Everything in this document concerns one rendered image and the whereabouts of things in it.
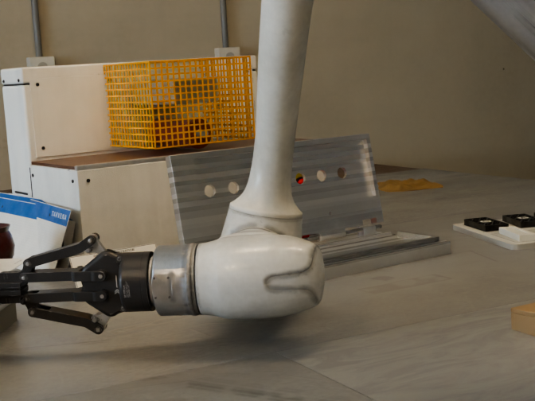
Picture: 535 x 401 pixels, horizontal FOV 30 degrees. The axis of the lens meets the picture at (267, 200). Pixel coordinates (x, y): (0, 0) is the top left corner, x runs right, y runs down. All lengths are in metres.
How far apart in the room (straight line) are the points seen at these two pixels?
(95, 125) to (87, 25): 1.49
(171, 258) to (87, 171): 0.61
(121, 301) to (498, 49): 3.33
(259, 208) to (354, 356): 0.25
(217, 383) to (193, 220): 0.61
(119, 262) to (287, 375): 0.26
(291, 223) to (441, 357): 0.29
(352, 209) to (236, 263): 0.73
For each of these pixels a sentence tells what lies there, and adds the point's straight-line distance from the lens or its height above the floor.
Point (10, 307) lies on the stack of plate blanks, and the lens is 1.52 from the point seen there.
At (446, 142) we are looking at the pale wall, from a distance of 4.24.
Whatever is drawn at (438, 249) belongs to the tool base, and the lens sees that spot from 1.80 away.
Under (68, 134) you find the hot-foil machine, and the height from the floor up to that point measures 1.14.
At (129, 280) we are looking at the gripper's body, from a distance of 1.23.
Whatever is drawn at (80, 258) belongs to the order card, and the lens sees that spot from 1.68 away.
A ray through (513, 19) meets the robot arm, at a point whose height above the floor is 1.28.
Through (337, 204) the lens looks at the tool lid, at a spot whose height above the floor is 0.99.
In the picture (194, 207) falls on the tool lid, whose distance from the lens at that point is 1.72.
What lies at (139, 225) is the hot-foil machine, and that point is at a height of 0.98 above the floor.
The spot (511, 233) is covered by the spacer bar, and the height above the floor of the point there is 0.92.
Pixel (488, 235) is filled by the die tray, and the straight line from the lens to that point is 1.94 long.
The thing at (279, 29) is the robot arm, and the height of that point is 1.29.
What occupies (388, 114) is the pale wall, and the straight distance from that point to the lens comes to 4.07.
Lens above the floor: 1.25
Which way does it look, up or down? 8 degrees down
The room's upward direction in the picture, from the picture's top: 4 degrees counter-clockwise
